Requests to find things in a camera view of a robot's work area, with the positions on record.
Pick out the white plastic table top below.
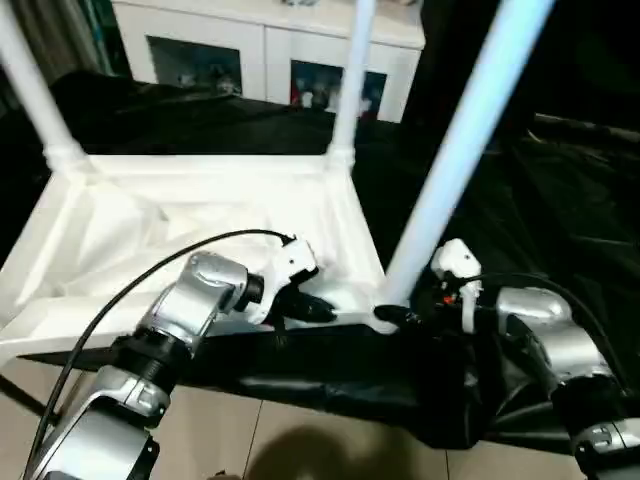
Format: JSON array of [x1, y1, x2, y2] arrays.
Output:
[[0, 152, 401, 363]]

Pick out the white plastic table leg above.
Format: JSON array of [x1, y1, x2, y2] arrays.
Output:
[[326, 0, 379, 173], [378, 0, 557, 323], [0, 0, 93, 176]]

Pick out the black work table leg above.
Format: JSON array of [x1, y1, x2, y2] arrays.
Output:
[[0, 378, 49, 416]]

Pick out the teal curtain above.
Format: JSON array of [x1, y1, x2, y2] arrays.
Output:
[[80, 0, 126, 76]]

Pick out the white glass-door cabinet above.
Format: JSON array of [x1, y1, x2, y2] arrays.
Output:
[[110, 0, 426, 123]]

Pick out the black work mat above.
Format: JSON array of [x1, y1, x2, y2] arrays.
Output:
[[0, 70, 640, 451]]

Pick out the grey curtain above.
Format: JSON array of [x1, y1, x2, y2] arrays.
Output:
[[10, 0, 101, 86]]

